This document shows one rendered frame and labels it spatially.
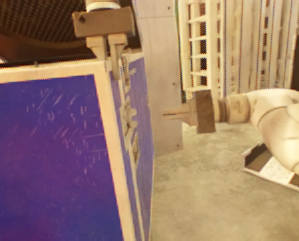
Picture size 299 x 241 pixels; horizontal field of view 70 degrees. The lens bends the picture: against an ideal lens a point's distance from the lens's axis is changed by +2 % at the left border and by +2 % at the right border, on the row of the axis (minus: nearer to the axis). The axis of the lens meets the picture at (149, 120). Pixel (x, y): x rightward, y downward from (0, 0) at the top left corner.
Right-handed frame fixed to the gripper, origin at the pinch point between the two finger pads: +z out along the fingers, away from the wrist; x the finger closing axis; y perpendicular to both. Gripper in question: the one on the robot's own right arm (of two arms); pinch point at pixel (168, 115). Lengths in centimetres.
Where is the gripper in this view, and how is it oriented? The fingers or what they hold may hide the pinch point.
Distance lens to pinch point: 66.3
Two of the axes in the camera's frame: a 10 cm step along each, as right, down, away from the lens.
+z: -9.9, 0.8, 0.8
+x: 0.7, 9.9, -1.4
